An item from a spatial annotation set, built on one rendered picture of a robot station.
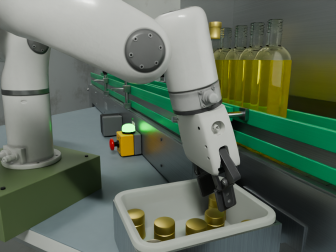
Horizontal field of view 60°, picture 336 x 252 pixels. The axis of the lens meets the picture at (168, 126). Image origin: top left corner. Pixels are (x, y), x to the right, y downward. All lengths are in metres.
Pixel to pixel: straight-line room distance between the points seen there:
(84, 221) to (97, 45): 0.41
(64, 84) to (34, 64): 4.06
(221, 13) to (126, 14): 0.80
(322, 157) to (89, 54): 0.37
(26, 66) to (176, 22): 0.37
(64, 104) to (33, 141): 4.06
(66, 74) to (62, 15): 4.43
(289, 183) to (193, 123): 0.21
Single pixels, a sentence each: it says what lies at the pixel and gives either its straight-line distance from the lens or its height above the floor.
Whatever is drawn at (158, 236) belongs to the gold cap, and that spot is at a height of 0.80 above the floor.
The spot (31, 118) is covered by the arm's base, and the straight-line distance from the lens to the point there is 0.68.
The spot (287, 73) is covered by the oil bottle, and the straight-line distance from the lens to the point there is 0.63.
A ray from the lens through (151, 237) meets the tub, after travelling 0.53.
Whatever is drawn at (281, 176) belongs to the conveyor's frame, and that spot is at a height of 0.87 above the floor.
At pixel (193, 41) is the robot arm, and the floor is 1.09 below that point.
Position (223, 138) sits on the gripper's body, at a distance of 0.41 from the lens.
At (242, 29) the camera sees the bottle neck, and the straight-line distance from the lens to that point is 0.72.
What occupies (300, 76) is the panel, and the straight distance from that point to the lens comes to 0.75.
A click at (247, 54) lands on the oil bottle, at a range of 0.66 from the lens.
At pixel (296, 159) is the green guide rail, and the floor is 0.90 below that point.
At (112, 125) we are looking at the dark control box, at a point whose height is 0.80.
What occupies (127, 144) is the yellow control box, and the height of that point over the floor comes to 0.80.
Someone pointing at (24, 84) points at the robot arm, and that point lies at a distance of 0.67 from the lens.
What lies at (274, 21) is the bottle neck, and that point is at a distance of 0.63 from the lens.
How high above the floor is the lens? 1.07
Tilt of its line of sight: 13 degrees down
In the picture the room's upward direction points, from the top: straight up
